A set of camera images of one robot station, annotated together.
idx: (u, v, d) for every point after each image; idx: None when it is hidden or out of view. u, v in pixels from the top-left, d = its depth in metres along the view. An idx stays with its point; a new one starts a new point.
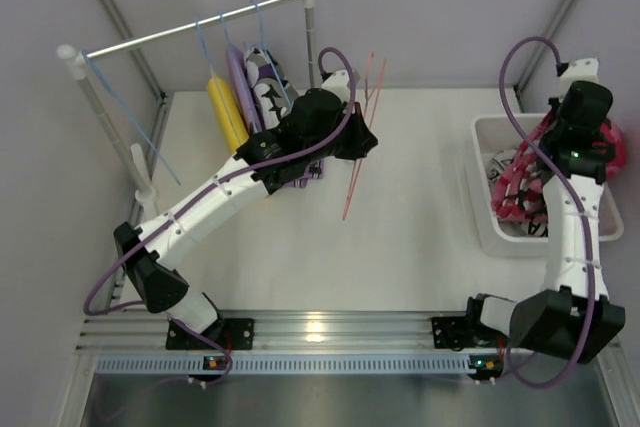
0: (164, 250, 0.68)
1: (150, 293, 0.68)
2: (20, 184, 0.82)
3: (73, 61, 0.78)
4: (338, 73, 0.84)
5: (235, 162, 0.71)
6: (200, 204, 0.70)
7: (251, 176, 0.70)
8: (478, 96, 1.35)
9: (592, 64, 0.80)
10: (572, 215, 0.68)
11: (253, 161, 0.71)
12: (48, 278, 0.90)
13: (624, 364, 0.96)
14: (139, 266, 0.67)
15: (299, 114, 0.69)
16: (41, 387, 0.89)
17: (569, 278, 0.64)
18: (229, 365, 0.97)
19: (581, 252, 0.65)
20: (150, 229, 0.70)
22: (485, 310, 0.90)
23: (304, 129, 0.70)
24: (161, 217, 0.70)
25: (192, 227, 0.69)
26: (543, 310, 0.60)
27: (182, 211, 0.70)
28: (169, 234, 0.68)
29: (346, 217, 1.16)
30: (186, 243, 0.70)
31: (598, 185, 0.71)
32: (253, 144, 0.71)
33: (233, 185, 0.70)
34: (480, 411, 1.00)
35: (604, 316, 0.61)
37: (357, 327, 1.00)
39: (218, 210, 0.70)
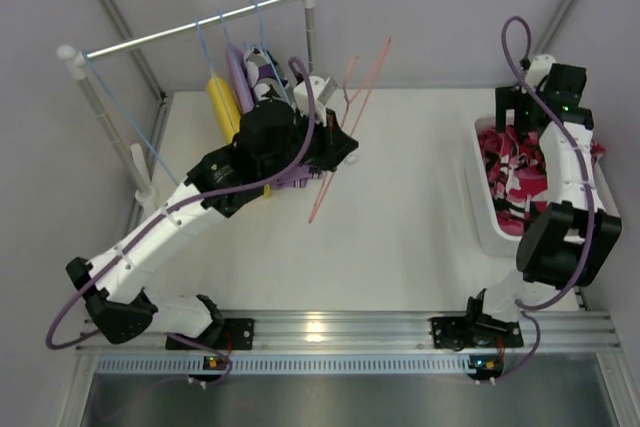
0: (115, 289, 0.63)
1: (108, 325, 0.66)
2: (21, 184, 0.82)
3: (73, 61, 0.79)
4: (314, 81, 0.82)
5: (185, 187, 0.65)
6: (149, 235, 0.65)
7: (201, 204, 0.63)
8: (478, 96, 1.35)
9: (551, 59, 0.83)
10: (566, 149, 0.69)
11: (205, 187, 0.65)
12: (48, 278, 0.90)
13: (624, 364, 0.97)
14: (90, 305, 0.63)
15: (246, 132, 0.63)
16: (42, 387, 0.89)
17: (567, 198, 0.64)
18: (229, 365, 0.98)
19: (577, 177, 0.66)
20: (101, 263, 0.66)
22: (486, 300, 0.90)
23: (254, 149, 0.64)
24: (112, 250, 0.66)
25: (141, 262, 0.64)
26: (547, 222, 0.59)
27: (131, 244, 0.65)
28: (119, 271, 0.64)
29: (312, 220, 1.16)
30: (139, 277, 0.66)
31: (587, 130, 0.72)
32: (203, 165, 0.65)
33: (182, 214, 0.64)
34: (481, 412, 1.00)
35: (605, 225, 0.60)
37: (356, 327, 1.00)
39: (168, 240, 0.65)
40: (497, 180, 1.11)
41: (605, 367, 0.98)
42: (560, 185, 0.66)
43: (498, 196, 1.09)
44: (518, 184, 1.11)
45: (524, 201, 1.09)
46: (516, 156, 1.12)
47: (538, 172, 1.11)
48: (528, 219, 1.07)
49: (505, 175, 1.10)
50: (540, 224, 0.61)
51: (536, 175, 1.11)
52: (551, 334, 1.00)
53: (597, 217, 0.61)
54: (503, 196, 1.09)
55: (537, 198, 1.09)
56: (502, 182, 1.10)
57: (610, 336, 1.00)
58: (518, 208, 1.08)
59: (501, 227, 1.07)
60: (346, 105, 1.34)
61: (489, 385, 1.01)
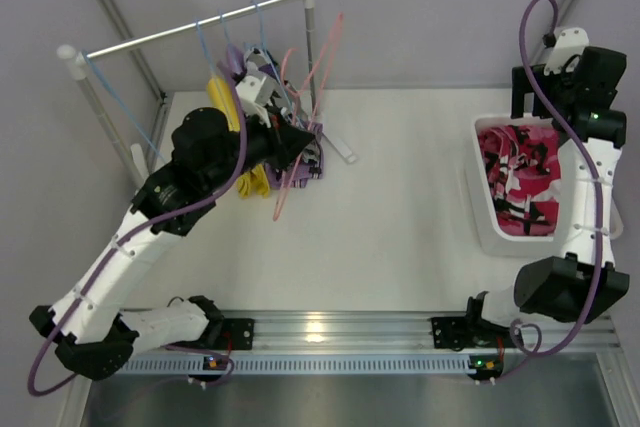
0: (82, 331, 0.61)
1: (85, 367, 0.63)
2: (22, 185, 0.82)
3: (74, 61, 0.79)
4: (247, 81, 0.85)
5: (133, 215, 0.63)
6: (106, 272, 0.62)
7: (151, 230, 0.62)
8: (478, 96, 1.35)
9: (581, 33, 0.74)
10: (585, 180, 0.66)
11: (152, 211, 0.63)
12: (48, 278, 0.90)
13: (624, 363, 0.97)
14: (58, 351, 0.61)
15: (181, 148, 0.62)
16: (42, 387, 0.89)
17: (575, 245, 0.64)
18: (231, 365, 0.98)
19: (592, 222, 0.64)
20: (64, 308, 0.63)
22: (486, 305, 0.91)
23: (194, 164, 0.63)
24: (72, 293, 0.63)
25: (103, 299, 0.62)
26: (549, 276, 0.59)
27: (89, 284, 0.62)
28: (82, 312, 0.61)
29: (278, 217, 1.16)
30: (105, 315, 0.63)
31: (616, 149, 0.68)
32: (147, 190, 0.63)
33: (135, 243, 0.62)
34: (481, 412, 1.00)
35: (609, 282, 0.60)
37: (356, 327, 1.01)
39: (125, 274, 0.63)
40: (497, 180, 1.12)
41: (605, 367, 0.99)
42: (569, 227, 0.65)
43: (498, 196, 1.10)
44: (518, 184, 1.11)
45: (524, 201, 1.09)
46: (515, 156, 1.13)
47: (538, 172, 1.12)
48: (528, 219, 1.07)
49: (504, 176, 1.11)
50: (542, 272, 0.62)
51: (534, 175, 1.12)
52: (550, 334, 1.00)
53: (603, 271, 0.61)
54: (503, 196, 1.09)
55: (537, 198, 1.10)
56: (501, 183, 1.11)
57: (610, 336, 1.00)
58: (518, 208, 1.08)
59: (501, 227, 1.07)
60: (346, 105, 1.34)
61: (489, 385, 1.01)
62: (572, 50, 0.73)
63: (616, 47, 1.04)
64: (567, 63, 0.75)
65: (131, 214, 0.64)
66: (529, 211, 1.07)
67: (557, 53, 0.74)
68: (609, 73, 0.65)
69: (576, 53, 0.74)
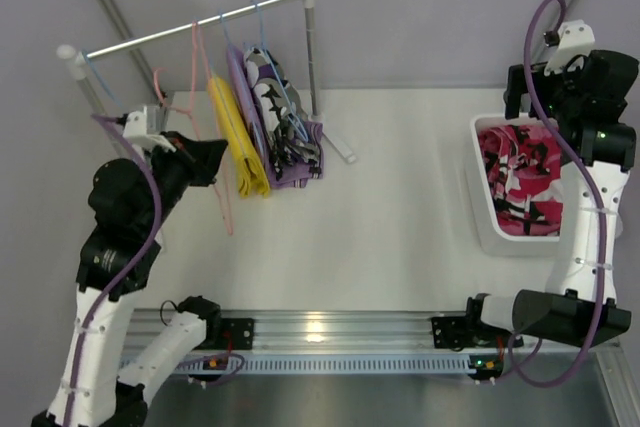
0: (89, 419, 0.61)
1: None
2: (22, 185, 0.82)
3: (74, 61, 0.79)
4: (132, 119, 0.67)
5: (86, 295, 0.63)
6: (85, 357, 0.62)
7: (109, 299, 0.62)
8: (479, 96, 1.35)
9: (588, 30, 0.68)
10: (589, 210, 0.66)
11: (101, 281, 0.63)
12: (48, 278, 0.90)
13: (625, 365, 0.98)
14: None
15: (104, 213, 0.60)
16: (41, 387, 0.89)
17: (578, 282, 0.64)
18: (239, 364, 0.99)
19: (593, 257, 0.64)
20: (61, 407, 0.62)
22: (486, 308, 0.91)
23: (123, 221, 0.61)
24: (62, 390, 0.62)
25: (95, 380, 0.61)
26: (548, 313, 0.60)
27: (75, 374, 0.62)
28: (81, 402, 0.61)
29: (233, 231, 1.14)
30: (103, 394, 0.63)
31: (622, 173, 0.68)
32: (88, 264, 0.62)
33: (100, 319, 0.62)
34: (482, 412, 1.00)
35: (612, 319, 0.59)
37: (355, 327, 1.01)
39: (105, 350, 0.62)
40: (496, 180, 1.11)
41: (605, 366, 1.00)
42: (570, 260, 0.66)
43: (498, 196, 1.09)
44: (518, 184, 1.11)
45: (524, 201, 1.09)
46: (515, 156, 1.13)
47: (538, 172, 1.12)
48: (528, 219, 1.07)
49: (504, 176, 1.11)
50: (542, 307, 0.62)
51: (534, 175, 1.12)
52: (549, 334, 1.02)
53: (605, 309, 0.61)
54: (503, 196, 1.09)
55: (537, 198, 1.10)
56: (501, 182, 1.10)
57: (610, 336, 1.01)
58: (518, 208, 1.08)
59: (500, 226, 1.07)
60: (347, 105, 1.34)
61: (489, 385, 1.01)
62: (577, 50, 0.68)
63: None
64: (570, 63, 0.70)
65: (83, 293, 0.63)
66: (529, 211, 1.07)
67: (560, 54, 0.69)
68: (618, 85, 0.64)
69: (581, 53, 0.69)
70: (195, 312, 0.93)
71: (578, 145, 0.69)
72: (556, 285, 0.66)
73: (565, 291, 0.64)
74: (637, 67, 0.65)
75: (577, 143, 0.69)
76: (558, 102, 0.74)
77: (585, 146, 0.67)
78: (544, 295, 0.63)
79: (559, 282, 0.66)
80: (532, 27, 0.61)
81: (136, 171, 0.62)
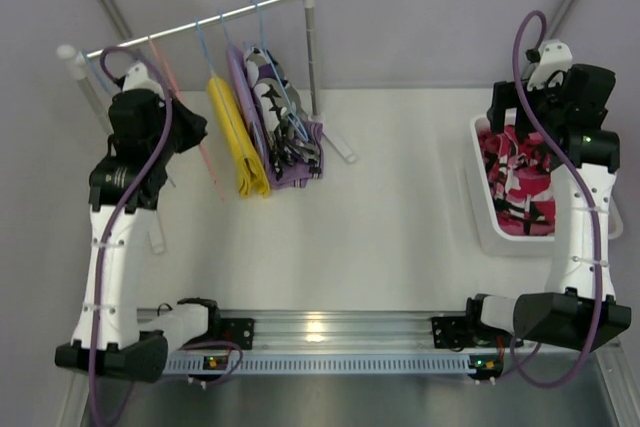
0: (118, 336, 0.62)
1: (141, 367, 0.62)
2: (22, 185, 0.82)
3: (74, 61, 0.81)
4: (132, 71, 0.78)
5: (101, 213, 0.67)
6: (106, 274, 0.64)
7: (126, 212, 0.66)
8: (480, 96, 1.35)
9: (564, 49, 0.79)
10: (581, 209, 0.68)
11: (115, 197, 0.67)
12: (47, 277, 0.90)
13: (624, 365, 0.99)
14: (108, 364, 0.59)
15: (122, 123, 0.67)
16: (41, 388, 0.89)
17: (577, 279, 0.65)
18: (235, 364, 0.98)
19: (589, 254, 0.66)
20: (85, 334, 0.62)
22: (485, 308, 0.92)
23: (139, 132, 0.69)
24: (85, 314, 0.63)
25: (119, 297, 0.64)
26: (549, 312, 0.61)
27: (99, 292, 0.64)
28: (108, 319, 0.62)
29: (225, 197, 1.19)
30: (127, 314, 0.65)
31: (609, 174, 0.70)
32: (100, 180, 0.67)
33: (118, 233, 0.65)
34: (482, 412, 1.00)
35: (612, 316, 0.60)
37: (355, 327, 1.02)
39: (126, 265, 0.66)
40: (496, 180, 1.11)
41: (605, 367, 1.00)
42: (567, 259, 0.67)
43: (498, 196, 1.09)
44: (518, 184, 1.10)
45: (524, 201, 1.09)
46: (514, 155, 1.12)
47: (538, 172, 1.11)
48: (528, 218, 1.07)
49: (503, 176, 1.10)
50: (543, 306, 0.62)
51: (535, 175, 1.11)
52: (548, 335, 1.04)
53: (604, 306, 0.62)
54: (503, 196, 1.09)
55: (537, 198, 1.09)
56: (501, 182, 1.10)
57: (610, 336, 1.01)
58: (518, 207, 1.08)
59: (501, 226, 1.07)
60: (347, 105, 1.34)
61: (489, 385, 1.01)
62: (555, 65, 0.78)
63: (619, 47, 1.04)
64: (550, 79, 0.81)
65: (98, 213, 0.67)
66: (529, 211, 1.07)
67: (542, 68, 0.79)
68: (599, 94, 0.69)
69: (559, 68, 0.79)
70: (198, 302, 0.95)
71: (566, 150, 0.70)
72: (555, 285, 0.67)
73: (565, 289, 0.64)
74: (614, 77, 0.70)
75: (564, 150, 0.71)
76: (542, 117, 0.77)
77: (572, 150, 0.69)
78: (545, 294, 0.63)
79: (557, 281, 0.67)
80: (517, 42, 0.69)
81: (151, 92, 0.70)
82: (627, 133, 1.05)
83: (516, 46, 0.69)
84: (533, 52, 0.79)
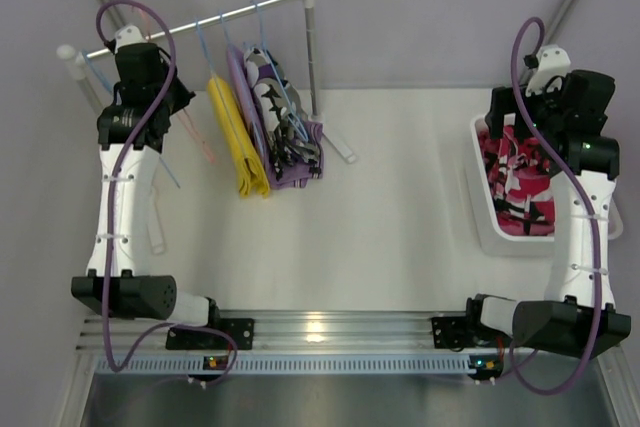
0: (131, 263, 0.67)
1: (153, 297, 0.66)
2: (22, 184, 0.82)
3: (74, 61, 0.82)
4: (124, 33, 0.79)
5: (111, 151, 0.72)
6: (118, 206, 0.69)
7: (135, 149, 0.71)
8: (480, 96, 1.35)
9: (562, 54, 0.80)
10: (581, 217, 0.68)
11: (123, 138, 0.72)
12: (47, 277, 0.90)
13: (624, 364, 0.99)
14: (123, 289, 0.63)
15: (129, 68, 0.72)
16: (41, 388, 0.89)
17: (577, 289, 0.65)
18: (230, 364, 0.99)
19: (589, 263, 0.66)
20: (101, 262, 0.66)
22: (485, 309, 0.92)
23: (144, 78, 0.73)
24: (100, 244, 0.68)
25: (131, 226, 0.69)
26: (548, 321, 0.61)
27: (111, 223, 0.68)
28: (122, 248, 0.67)
29: (214, 160, 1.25)
30: (139, 243, 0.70)
31: (609, 180, 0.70)
32: (109, 123, 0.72)
33: (128, 168, 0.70)
34: (482, 413, 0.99)
35: (612, 325, 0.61)
37: (356, 327, 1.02)
39: (136, 196, 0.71)
40: (496, 180, 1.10)
41: (605, 366, 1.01)
42: (567, 267, 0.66)
43: (498, 196, 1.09)
44: (518, 184, 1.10)
45: (524, 201, 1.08)
46: (514, 155, 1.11)
47: (538, 172, 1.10)
48: (528, 218, 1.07)
49: (503, 176, 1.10)
50: (541, 314, 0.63)
51: (535, 175, 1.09)
52: None
53: (603, 315, 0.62)
54: (503, 197, 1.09)
55: (537, 198, 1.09)
56: (501, 182, 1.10)
57: None
58: (518, 208, 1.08)
59: (501, 226, 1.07)
60: (347, 106, 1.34)
61: (489, 386, 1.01)
62: (553, 70, 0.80)
63: (619, 47, 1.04)
64: (548, 84, 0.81)
65: (108, 152, 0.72)
66: (529, 211, 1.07)
67: (541, 73, 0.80)
68: (599, 101, 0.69)
69: (557, 74, 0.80)
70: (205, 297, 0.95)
71: (565, 157, 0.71)
72: (555, 293, 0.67)
73: (565, 297, 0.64)
74: (614, 83, 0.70)
75: (563, 156, 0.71)
76: (541, 122, 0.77)
77: (571, 157, 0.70)
78: (543, 302, 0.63)
79: (556, 290, 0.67)
80: (516, 48, 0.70)
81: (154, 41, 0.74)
82: (628, 133, 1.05)
83: (515, 52, 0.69)
84: (530, 58, 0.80)
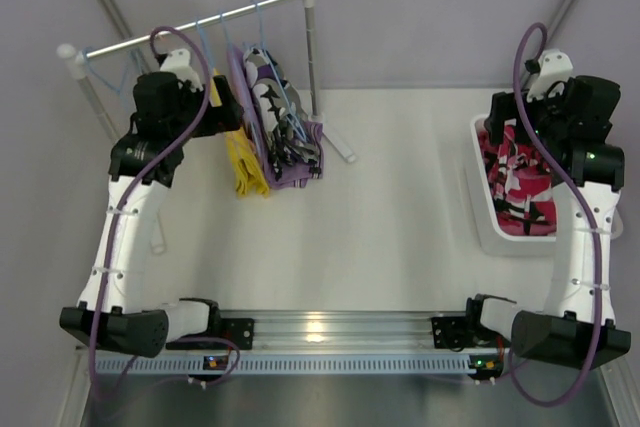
0: (123, 300, 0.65)
1: (141, 336, 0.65)
2: (22, 186, 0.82)
3: (74, 61, 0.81)
4: (176, 52, 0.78)
5: (119, 182, 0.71)
6: (118, 241, 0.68)
7: (142, 184, 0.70)
8: (479, 96, 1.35)
9: (564, 59, 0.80)
10: (583, 230, 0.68)
11: (133, 171, 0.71)
12: (47, 279, 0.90)
13: (624, 364, 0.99)
14: (111, 327, 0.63)
15: (147, 101, 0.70)
16: (41, 389, 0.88)
17: (576, 304, 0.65)
18: (231, 365, 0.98)
19: (590, 279, 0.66)
20: (92, 295, 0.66)
22: (485, 310, 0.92)
23: (160, 112, 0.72)
24: (95, 277, 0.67)
25: (127, 264, 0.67)
26: (547, 336, 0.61)
27: (108, 258, 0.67)
28: (114, 284, 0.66)
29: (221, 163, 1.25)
30: (133, 281, 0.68)
31: (613, 192, 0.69)
32: (121, 153, 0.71)
33: (134, 202, 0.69)
34: (481, 413, 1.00)
35: (611, 340, 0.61)
37: (356, 327, 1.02)
39: (139, 230, 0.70)
40: (496, 180, 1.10)
41: (605, 366, 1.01)
42: (567, 282, 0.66)
43: (498, 196, 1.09)
44: (518, 184, 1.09)
45: (524, 201, 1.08)
46: (514, 155, 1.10)
47: (538, 172, 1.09)
48: (528, 219, 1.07)
49: (503, 176, 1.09)
50: (537, 330, 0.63)
51: (535, 174, 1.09)
52: None
53: (603, 330, 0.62)
54: (503, 197, 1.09)
55: (537, 198, 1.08)
56: (501, 183, 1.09)
57: None
58: (518, 207, 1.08)
59: (501, 226, 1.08)
60: (347, 105, 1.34)
61: (489, 385, 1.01)
62: (556, 76, 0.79)
63: (620, 48, 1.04)
64: (550, 89, 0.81)
65: (116, 183, 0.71)
66: (528, 211, 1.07)
67: (543, 79, 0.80)
68: (602, 108, 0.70)
69: (560, 78, 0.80)
70: (204, 304, 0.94)
71: (568, 165, 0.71)
72: (554, 307, 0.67)
73: (564, 312, 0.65)
74: (618, 89, 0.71)
75: (567, 165, 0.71)
76: (543, 129, 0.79)
77: (575, 167, 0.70)
78: (542, 315, 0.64)
79: (555, 304, 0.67)
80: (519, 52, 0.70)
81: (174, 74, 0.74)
82: (627, 134, 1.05)
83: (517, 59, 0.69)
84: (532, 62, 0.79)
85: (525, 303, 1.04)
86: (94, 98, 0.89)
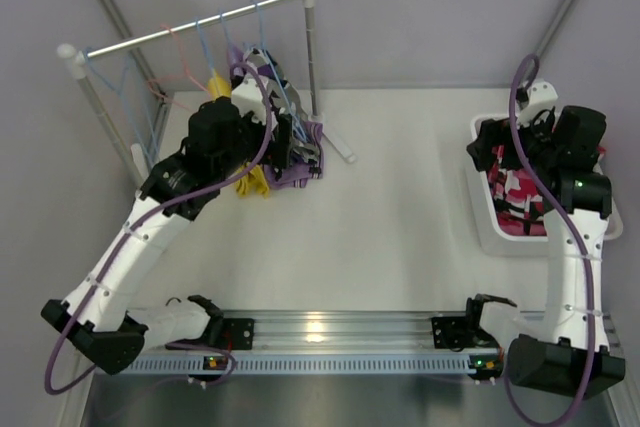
0: (98, 318, 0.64)
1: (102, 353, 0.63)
2: (22, 186, 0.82)
3: (74, 61, 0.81)
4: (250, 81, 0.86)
5: (144, 202, 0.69)
6: (119, 258, 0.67)
7: (163, 212, 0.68)
8: (479, 95, 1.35)
9: (550, 87, 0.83)
10: (573, 256, 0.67)
11: (163, 196, 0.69)
12: (47, 278, 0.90)
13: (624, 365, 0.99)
14: (78, 339, 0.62)
15: (198, 133, 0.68)
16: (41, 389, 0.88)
17: (569, 331, 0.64)
18: (232, 365, 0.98)
19: (582, 306, 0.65)
20: (77, 299, 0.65)
22: (485, 314, 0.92)
23: (208, 147, 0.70)
24: (86, 284, 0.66)
25: (118, 287, 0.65)
26: (542, 363, 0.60)
27: (103, 272, 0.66)
28: (98, 299, 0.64)
29: None
30: (118, 302, 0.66)
31: (602, 219, 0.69)
32: (158, 174, 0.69)
33: (148, 228, 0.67)
34: (481, 412, 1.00)
35: (607, 367, 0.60)
37: (356, 327, 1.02)
39: (141, 256, 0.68)
40: (496, 180, 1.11)
41: None
42: (560, 307, 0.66)
43: (497, 196, 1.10)
44: (518, 184, 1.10)
45: (524, 201, 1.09)
46: None
47: None
48: (528, 219, 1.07)
49: (503, 176, 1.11)
50: (533, 357, 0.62)
51: None
52: None
53: (598, 355, 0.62)
54: (503, 197, 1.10)
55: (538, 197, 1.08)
56: (501, 183, 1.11)
57: (610, 336, 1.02)
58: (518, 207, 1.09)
59: (501, 227, 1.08)
60: (348, 105, 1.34)
61: (489, 385, 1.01)
62: (543, 104, 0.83)
63: None
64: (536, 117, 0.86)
65: (142, 201, 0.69)
66: (529, 211, 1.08)
67: (531, 107, 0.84)
68: (589, 140, 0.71)
69: (546, 106, 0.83)
70: (202, 311, 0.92)
71: (558, 194, 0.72)
72: (547, 332, 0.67)
73: (558, 338, 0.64)
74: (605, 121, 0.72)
75: (556, 193, 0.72)
76: (533, 156, 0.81)
77: (564, 195, 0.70)
78: (538, 342, 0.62)
79: (549, 329, 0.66)
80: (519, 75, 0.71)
81: (235, 112, 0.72)
82: None
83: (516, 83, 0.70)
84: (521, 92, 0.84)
85: (524, 302, 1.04)
86: (94, 99, 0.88)
